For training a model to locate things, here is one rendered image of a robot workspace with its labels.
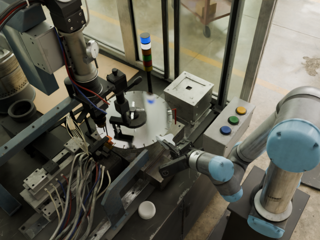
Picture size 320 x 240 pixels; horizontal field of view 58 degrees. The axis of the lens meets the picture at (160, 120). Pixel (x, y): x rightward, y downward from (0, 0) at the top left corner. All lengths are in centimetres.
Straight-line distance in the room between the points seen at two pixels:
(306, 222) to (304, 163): 149
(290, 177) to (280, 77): 225
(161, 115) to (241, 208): 50
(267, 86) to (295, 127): 221
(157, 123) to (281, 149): 64
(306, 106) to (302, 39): 290
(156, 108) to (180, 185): 35
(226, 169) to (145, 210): 42
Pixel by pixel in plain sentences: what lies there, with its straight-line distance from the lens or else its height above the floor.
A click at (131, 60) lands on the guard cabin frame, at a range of 183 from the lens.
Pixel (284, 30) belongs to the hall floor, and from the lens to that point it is 369.
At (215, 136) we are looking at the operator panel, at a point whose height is 90.
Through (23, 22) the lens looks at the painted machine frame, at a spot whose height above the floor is 150.
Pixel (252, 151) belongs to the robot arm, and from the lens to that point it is 100.
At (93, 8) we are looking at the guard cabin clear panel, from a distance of 189.
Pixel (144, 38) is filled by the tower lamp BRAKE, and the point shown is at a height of 116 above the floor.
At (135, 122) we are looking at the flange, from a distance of 122.
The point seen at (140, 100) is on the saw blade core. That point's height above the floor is 95.
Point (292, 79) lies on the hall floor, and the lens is 304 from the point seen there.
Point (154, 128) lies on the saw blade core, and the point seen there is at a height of 95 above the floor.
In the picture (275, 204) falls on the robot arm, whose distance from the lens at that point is 95.
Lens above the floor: 188
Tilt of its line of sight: 49 degrees down
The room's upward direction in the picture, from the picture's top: 4 degrees counter-clockwise
